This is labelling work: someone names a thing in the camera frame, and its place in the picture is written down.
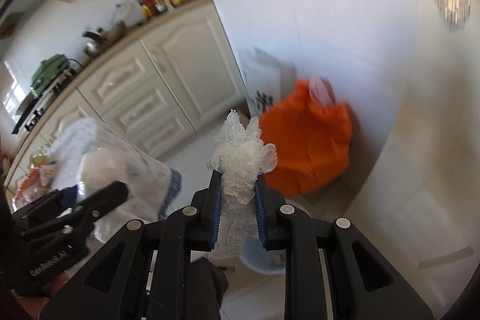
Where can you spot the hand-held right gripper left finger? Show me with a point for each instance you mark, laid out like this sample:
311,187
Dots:
214,207

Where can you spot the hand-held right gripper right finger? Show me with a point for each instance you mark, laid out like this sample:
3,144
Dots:
261,215

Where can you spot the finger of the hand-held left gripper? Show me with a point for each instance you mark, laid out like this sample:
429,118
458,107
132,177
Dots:
56,200
108,194

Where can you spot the clear plastic wrap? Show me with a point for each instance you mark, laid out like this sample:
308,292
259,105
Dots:
240,155

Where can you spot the orange plastic bag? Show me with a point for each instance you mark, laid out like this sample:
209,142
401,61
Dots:
300,147

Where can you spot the round table with blue-white cloth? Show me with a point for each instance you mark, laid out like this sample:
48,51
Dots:
150,177

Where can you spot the blue plastic basin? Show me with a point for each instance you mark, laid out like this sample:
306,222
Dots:
262,262

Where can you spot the person's dark trousers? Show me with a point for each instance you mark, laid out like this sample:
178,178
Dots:
206,282

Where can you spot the black gas stove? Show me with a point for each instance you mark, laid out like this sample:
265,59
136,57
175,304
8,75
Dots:
41,106

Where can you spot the green electric cooker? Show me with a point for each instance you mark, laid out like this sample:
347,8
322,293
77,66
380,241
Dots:
48,74

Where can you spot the pink white wrapper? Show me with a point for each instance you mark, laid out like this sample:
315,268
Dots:
320,91

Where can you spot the white printed plastic bag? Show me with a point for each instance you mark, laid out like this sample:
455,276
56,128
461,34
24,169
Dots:
266,76

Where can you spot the cream kitchen cabinet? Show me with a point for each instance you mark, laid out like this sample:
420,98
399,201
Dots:
180,54

